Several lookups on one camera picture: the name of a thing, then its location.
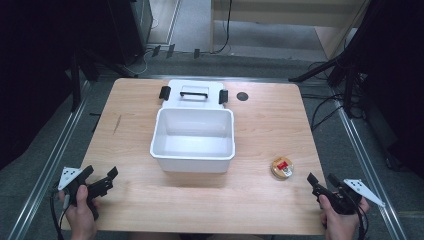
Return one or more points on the metal floor rail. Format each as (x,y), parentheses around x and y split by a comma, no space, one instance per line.
(365,156)
(46,173)

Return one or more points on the round gold tin red label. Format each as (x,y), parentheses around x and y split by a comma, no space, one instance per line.
(282,167)

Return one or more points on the white plastic storage box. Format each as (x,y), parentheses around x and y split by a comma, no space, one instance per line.
(193,164)

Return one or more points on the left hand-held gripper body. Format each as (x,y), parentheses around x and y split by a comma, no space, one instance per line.
(68,176)

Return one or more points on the black cabinet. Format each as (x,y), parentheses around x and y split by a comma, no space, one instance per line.
(131,30)

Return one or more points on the light wooden furniture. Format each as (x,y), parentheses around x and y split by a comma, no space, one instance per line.
(283,15)

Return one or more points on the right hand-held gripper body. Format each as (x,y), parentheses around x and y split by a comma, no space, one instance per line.
(361,190)

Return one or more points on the white box lid black latches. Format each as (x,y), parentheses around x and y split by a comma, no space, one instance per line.
(195,103)

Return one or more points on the black metal stand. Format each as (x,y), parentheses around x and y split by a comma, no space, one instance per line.
(348,76)
(76,80)

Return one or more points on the person's right hand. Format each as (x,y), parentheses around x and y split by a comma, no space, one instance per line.
(340,226)

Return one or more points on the person's left hand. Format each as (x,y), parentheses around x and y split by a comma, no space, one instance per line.
(80,216)

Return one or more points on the black round table grommet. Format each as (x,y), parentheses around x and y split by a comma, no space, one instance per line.
(242,96)

